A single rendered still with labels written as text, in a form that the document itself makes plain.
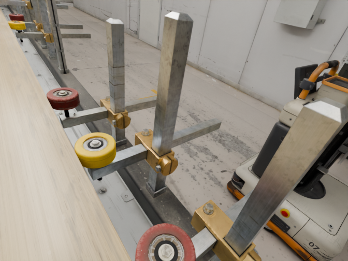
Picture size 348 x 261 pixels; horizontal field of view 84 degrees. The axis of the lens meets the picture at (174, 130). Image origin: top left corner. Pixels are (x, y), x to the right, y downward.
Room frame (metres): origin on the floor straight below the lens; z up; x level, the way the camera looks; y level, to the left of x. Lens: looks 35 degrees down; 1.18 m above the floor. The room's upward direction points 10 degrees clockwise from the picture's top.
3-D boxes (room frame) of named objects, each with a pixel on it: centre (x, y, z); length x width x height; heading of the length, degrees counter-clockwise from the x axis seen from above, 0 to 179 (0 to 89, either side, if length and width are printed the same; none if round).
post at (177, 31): (0.37, 0.02, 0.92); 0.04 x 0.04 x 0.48; 44
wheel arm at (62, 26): (1.54, 1.03, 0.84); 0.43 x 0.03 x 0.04; 134
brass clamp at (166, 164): (0.38, 0.04, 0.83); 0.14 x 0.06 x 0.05; 44
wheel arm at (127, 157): (0.43, 0.01, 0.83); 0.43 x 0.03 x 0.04; 134
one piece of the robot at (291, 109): (1.02, -0.84, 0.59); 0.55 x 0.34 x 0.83; 134
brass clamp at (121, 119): (0.57, 0.21, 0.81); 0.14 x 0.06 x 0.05; 44
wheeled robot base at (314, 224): (0.96, -0.90, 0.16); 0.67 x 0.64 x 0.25; 44
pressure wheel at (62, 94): (0.48, 0.33, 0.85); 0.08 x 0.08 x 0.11
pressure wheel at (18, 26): (1.20, 1.02, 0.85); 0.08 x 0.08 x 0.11
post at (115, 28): (0.55, 0.20, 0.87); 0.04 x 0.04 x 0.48; 44
